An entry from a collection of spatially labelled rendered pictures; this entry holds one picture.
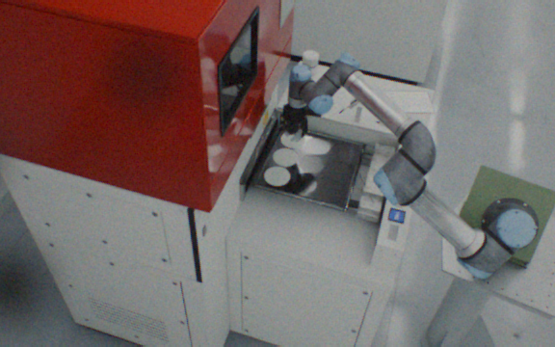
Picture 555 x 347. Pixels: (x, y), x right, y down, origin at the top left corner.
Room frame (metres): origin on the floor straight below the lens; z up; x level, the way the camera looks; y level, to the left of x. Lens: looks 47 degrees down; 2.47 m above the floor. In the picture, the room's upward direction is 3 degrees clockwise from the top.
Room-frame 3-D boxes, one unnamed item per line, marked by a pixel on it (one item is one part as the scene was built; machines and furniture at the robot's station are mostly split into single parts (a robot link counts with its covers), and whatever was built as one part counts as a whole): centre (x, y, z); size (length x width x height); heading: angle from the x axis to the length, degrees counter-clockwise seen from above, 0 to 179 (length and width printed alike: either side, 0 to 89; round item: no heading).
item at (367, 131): (1.83, -0.35, 0.89); 0.62 x 0.35 x 0.14; 74
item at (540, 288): (1.20, -0.88, 0.75); 0.45 x 0.44 x 0.13; 65
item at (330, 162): (1.48, -0.15, 0.90); 0.34 x 0.34 x 0.01; 74
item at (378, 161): (1.43, -0.41, 0.87); 0.36 x 0.08 x 0.03; 164
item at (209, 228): (1.36, 0.12, 1.02); 0.82 x 0.03 x 0.40; 164
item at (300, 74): (1.53, -0.08, 1.27); 0.09 x 0.08 x 0.11; 35
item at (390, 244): (1.32, -0.48, 0.89); 0.55 x 0.09 x 0.14; 164
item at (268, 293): (1.53, -0.27, 0.41); 0.97 x 0.64 x 0.82; 164
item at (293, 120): (1.53, -0.07, 1.11); 0.09 x 0.08 x 0.12; 125
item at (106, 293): (1.45, 0.45, 0.41); 0.82 x 0.71 x 0.82; 164
